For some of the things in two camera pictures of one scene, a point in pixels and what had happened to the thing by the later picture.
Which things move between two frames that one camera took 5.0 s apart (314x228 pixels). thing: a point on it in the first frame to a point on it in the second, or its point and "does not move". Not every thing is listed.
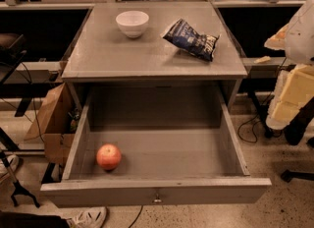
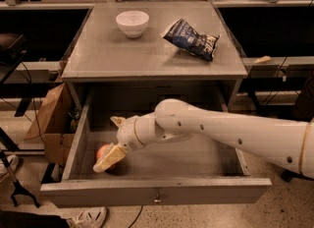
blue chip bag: x=190 y=40 does not move
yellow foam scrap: x=262 y=60 does not move
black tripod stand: x=18 y=189 does not move
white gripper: x=301 y=38 to x=127 y=135
